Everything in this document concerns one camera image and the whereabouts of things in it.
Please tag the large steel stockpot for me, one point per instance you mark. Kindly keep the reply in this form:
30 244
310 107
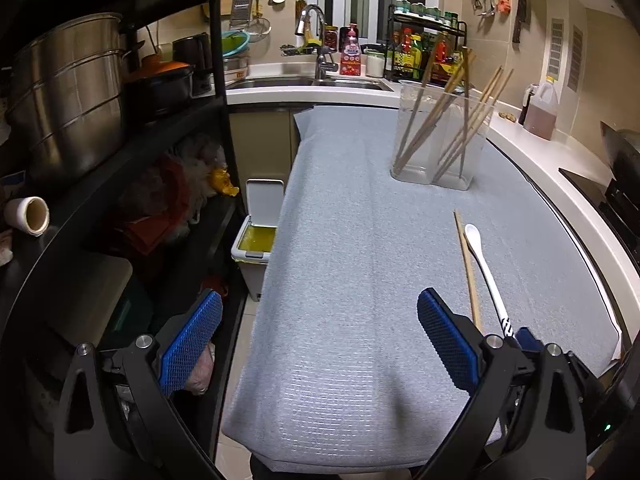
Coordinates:
65 102

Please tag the chrome kitchen faucet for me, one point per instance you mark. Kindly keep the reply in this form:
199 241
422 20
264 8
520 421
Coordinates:
310 26

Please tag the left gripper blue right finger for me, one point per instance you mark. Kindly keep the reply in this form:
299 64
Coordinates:
453 337

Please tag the black spice rack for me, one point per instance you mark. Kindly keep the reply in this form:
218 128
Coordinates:
419 41

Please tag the orange lidded black pot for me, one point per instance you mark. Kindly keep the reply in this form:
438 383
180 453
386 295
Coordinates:
160 75

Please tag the white ceramic cup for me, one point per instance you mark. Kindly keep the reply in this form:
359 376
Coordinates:
30 215

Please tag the white jar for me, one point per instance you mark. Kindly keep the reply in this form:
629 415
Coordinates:
375 64

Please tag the white spoon striped handle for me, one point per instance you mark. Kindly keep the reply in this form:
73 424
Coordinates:
474 240

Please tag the clear plastic utensil holder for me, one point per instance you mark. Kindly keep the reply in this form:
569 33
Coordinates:
422 168

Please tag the metal box grater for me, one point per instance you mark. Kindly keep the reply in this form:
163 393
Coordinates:
241 14

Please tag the ginger root piece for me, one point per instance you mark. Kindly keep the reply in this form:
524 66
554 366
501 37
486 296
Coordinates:
507 116

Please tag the black wok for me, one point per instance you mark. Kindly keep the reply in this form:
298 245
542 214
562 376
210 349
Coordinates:
622 150

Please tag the hanging dark cleaver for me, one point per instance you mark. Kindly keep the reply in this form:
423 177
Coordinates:
519 21

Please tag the plastic oil jug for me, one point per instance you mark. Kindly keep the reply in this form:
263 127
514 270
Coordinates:
542 111

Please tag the black stove top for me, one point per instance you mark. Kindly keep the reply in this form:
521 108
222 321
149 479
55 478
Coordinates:
615 206

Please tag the white pedal trash bin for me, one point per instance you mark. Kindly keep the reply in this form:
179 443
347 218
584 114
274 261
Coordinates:
252 247

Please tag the red dish soap bottle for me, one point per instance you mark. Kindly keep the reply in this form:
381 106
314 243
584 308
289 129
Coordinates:
351 55

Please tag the left human hand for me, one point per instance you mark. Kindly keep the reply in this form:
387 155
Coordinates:
199 379

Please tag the black metal shelf rack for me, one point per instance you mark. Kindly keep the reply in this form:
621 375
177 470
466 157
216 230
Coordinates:
101 213

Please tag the stainless steel sink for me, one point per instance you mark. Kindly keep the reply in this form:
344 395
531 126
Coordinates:
300 81

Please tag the green teal bowls stack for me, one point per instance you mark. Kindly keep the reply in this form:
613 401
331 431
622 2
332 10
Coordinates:
234 42

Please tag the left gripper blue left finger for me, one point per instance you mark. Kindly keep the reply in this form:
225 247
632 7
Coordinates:
180 352

